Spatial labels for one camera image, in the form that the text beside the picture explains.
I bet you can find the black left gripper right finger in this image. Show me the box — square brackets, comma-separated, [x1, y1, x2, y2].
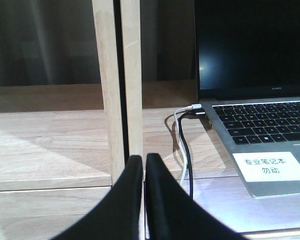
[145, 153, 244, 240]

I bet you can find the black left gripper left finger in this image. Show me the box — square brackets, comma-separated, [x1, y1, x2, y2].
[53, 155, 143, 240]

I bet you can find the white label sticker left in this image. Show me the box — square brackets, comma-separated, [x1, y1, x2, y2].
[232, 151, 300, 183]

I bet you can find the grey laptop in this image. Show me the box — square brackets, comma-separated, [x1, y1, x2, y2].
[194, 0, 300, 198]

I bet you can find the black hub cable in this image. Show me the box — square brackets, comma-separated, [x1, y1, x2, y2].
[176, 109, 206, 200]

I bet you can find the white hub cable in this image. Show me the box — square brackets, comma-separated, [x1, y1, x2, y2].
[173, 103, 203, 187]

